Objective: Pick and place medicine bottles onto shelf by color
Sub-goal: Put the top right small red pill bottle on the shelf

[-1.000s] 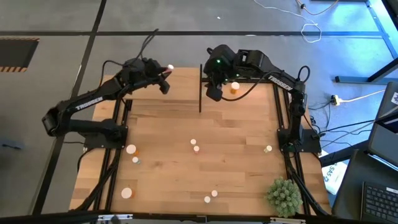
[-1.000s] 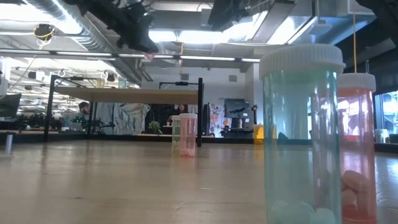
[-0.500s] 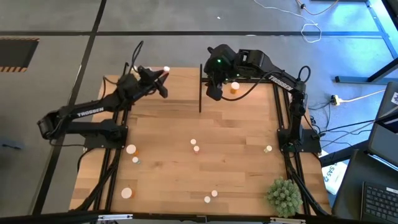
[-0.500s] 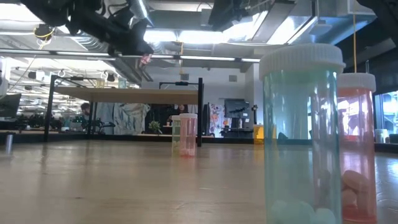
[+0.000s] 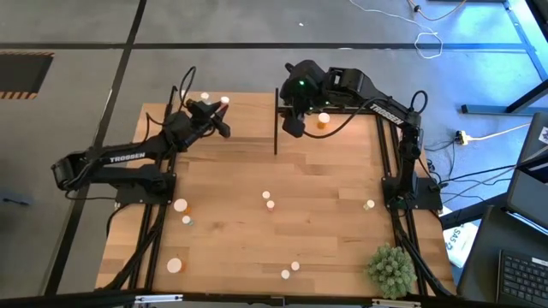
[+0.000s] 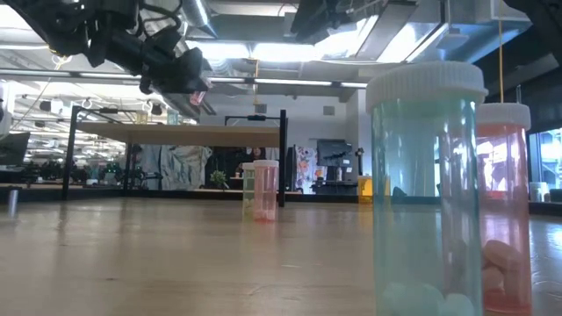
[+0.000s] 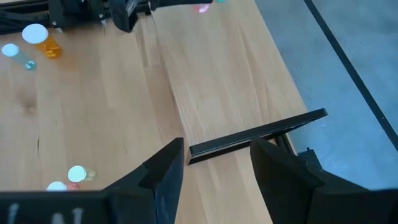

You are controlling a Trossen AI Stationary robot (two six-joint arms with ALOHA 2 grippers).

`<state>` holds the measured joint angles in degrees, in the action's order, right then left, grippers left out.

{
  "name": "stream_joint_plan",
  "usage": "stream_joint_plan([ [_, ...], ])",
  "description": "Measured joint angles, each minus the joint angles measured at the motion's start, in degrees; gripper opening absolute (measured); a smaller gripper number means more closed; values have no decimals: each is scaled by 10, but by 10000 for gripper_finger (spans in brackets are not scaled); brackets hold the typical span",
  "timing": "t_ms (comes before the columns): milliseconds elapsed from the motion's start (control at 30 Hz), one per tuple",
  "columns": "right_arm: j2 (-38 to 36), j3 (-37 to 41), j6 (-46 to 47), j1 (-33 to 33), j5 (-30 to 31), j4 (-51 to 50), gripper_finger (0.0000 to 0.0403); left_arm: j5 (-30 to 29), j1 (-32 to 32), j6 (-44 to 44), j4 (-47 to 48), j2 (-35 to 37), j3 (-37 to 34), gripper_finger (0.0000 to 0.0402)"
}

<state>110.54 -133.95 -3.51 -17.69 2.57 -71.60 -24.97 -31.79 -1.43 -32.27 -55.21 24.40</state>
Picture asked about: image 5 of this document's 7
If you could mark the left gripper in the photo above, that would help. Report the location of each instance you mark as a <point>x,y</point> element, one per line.
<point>203,115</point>

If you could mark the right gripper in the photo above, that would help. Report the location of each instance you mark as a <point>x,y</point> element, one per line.
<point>293,124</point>

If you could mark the red translucent medicine bottle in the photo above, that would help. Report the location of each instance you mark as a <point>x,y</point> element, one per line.
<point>224,100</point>
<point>295,265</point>
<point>270,204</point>

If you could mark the large orange medicine bottle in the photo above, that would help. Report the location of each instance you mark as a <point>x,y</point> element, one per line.
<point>180,205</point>
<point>174,265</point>

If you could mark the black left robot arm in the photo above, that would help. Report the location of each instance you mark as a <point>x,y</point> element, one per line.
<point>128,157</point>

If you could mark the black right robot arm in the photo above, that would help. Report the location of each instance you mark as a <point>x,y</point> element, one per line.
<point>385,113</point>

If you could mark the white yellow power plug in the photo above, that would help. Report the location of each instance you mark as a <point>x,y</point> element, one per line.
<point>461,137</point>

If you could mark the green artificial plant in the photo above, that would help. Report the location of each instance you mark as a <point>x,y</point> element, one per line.
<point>391,271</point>

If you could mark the black desk leg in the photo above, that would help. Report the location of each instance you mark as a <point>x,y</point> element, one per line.
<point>471,211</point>
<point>484,109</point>

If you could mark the black hazard-striped mat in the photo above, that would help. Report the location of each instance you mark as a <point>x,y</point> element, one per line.
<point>23,72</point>

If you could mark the small dark object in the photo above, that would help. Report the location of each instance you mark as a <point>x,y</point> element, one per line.
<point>15,200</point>

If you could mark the black laptop with keyboard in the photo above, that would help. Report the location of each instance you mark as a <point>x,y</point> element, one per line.
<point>484,265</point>

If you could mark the black mounting bar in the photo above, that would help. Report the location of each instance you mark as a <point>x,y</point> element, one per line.
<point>64,299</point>

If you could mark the dark grey laptop lid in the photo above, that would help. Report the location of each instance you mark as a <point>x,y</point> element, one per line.
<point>528,188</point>

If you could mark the silver metal bracket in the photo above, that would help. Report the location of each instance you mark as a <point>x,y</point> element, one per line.
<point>396,303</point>
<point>158,298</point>

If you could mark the black metal frame bar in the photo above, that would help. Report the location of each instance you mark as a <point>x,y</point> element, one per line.
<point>524,40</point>

